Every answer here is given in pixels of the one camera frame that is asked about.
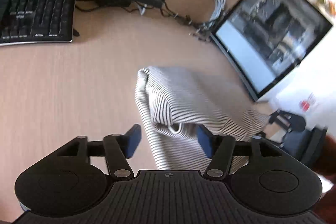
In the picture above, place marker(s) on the black keyboard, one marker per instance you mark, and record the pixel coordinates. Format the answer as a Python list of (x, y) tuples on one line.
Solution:
[(34, 16)]

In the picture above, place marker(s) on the beige striped sweater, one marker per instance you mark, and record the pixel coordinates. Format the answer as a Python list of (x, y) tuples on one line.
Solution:
[(189, 100)]

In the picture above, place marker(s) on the right computer monitor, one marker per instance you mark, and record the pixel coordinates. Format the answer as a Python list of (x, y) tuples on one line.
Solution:
[(275, 37)]

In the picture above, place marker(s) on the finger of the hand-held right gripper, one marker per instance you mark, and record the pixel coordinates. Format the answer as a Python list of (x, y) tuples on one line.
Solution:
[(291, 120)]

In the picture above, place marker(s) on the person's right forearm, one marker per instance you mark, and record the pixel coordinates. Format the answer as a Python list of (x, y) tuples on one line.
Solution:
[(326, 176)]

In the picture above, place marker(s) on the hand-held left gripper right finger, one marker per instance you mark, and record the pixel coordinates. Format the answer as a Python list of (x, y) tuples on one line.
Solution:
[(206, 142)]

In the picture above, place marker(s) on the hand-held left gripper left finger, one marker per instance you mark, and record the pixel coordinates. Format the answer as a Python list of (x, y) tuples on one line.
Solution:
[(132, 141)]

